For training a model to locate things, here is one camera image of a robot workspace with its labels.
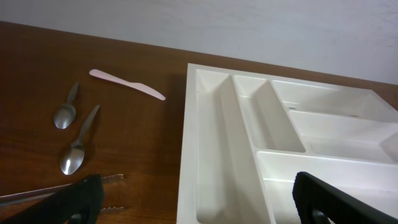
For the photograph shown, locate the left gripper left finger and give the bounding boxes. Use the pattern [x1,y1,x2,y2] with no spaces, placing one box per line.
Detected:
[3,174,104,224]

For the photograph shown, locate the steel kitchen tongs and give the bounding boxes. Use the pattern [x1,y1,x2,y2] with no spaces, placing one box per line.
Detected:
[1,174,124,207]

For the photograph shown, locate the pink plastic knife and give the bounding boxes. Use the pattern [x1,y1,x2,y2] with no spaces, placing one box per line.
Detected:
[89,69,165,101]

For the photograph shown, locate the upper small steel teaspoon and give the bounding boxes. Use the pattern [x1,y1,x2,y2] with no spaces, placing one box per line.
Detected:
[53,82,79,129]

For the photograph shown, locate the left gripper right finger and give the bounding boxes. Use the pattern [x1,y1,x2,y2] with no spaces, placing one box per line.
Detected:
[292,172,397,224]

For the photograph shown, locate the lower small steel teaspoon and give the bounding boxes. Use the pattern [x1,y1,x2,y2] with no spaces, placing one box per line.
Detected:
[59,105,100,175]

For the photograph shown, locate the white plastic cutlery tray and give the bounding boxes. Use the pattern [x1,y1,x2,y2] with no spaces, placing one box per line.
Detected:
[177,64,397,223]

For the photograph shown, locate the small steel teaspoon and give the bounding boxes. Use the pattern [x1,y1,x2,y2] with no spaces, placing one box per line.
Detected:
[53,82,79,129]
[59,105,100,175]

